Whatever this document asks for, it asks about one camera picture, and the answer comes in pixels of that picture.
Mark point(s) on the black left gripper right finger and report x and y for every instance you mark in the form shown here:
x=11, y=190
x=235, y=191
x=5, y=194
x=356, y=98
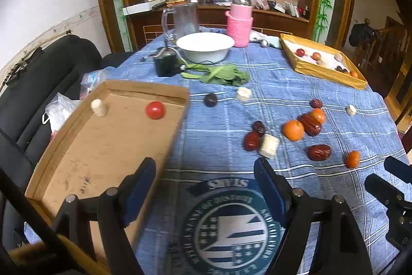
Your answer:
x=340, y=247

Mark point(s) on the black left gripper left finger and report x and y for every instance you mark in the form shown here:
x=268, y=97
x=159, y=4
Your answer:
x=113, y=211

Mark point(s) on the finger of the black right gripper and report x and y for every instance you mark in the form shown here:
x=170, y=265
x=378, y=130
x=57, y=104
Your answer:
x=398, y=169
x=383, y=191

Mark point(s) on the small orange tangerine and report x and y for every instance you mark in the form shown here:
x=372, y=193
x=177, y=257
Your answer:
x=352, y=159

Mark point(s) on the small white piece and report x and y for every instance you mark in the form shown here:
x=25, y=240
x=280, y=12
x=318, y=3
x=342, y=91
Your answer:
x=351, y=110

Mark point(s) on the wrinkled red date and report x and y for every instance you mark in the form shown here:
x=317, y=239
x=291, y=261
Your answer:
x=311, y=125

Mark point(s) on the red cherry tomato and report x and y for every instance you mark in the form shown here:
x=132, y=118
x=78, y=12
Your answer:
x=155, y=110

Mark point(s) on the large orange tangerine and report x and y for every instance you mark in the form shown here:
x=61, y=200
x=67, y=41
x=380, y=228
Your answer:
x=293, y=130

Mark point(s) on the large white cylinder piece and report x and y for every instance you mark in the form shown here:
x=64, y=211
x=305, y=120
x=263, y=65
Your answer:
x=269, y=146

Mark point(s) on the brown cardboard tray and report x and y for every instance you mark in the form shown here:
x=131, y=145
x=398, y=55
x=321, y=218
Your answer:
x=92, y=153

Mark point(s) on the small dark red date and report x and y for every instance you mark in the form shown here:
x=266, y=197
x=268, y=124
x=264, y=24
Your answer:
x=316, y=104

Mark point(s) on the white plastic bag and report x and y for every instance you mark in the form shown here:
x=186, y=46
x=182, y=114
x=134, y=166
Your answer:
x=58, y=110

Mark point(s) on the dark plum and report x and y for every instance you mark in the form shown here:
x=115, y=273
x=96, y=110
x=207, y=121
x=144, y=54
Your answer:
x=210, y=100

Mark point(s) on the orange fruit in yellow tray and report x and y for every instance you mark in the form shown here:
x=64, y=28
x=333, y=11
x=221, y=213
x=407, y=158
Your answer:
x=316, y=56

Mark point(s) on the yellow tray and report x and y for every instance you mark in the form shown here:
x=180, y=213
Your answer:
x=334, y=65

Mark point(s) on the black chair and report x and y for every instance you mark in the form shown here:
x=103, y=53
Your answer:
x=57, y=68

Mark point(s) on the small black cup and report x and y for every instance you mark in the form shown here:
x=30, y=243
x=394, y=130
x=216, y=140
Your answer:
x=165, y=62

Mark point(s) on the red tomato in yellow tray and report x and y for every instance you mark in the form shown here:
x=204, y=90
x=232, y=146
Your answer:
x=300, y=52

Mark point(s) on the blue plaid tablecloth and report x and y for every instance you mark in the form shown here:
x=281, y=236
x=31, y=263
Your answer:
x=253, y=160

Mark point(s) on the green leafy vegetable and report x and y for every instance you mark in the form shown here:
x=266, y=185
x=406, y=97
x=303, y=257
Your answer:
x=227, y=75

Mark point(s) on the white enamel bowl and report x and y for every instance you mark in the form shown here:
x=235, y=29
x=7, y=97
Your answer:
x=205, y=47

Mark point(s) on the white cloth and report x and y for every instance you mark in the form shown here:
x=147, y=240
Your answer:
x=265, y=40

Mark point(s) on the clear glass mug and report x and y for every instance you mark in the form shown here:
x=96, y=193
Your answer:
x=185, y=21

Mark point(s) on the pink knitted bottle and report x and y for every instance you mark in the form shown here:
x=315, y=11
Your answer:
x=239, y=22

